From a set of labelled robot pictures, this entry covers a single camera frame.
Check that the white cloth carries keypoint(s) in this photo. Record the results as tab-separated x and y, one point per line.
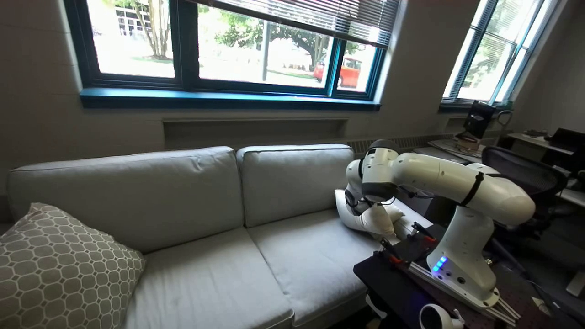
347	212

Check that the grey sofa back cushion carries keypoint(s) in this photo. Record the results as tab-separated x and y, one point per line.
133	194
292	183

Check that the lattice patterned cushion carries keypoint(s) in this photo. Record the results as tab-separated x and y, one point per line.
60	267

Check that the parked red car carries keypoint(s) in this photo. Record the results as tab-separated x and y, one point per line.
347	71

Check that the teal framed side window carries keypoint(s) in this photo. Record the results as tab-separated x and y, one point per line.
486	55

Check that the black office chair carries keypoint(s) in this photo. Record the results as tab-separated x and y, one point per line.
530	166

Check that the white ribbed cushion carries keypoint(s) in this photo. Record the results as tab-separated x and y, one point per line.
393	225

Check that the light grey two-seat sofa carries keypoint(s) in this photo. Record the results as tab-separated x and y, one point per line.
183	194

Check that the red black clamp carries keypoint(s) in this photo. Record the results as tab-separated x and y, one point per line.
395	254
424	234

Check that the black robot table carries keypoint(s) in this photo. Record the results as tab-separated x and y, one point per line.
389	293

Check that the black camera box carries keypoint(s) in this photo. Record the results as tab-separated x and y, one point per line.
479	119

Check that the black desk device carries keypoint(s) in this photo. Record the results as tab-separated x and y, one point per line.
568	139

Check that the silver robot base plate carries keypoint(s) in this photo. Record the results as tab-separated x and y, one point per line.
504	311

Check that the dark window blinds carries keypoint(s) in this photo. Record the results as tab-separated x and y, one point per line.
316	18

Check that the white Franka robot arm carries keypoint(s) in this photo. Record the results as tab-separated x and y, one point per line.
486	194

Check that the white mug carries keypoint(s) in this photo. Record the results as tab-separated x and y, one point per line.
435	318

